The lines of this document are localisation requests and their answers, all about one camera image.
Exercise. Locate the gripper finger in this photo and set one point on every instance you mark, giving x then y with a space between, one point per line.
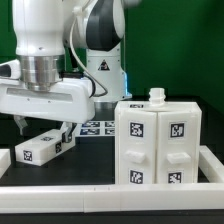
21 123
67 129

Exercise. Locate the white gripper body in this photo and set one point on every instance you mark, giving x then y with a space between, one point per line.
67 101

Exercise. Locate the white cabinet top block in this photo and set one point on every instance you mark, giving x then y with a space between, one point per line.
43 148

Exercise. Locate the white cabinet body box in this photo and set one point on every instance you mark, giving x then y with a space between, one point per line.
157 103

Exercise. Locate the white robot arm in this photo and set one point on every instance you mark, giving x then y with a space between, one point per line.
36 83

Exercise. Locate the white left fence piece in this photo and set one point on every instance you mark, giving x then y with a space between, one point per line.
5 161

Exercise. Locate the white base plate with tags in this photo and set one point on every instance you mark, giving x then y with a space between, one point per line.
95 129

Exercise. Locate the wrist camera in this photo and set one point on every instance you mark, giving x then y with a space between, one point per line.
10 70

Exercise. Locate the white right fence rail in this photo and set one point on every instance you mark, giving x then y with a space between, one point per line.
210 165

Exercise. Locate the white fence rail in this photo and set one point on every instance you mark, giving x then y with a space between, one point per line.
109 198
210 165

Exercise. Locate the white front fence rail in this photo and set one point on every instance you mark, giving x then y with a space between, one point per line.
109 198

